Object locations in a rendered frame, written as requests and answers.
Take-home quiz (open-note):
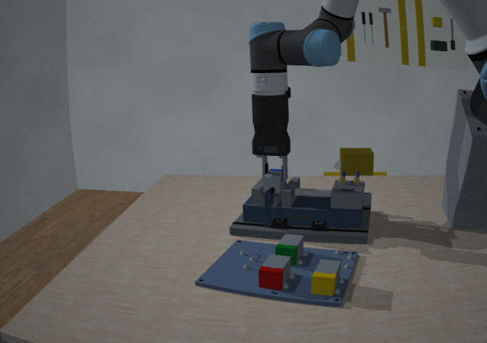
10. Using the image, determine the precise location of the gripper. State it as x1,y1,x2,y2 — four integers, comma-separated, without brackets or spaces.
251,72,291,182

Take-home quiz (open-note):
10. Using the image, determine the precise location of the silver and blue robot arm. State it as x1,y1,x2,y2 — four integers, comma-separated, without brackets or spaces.
249,0,487,125

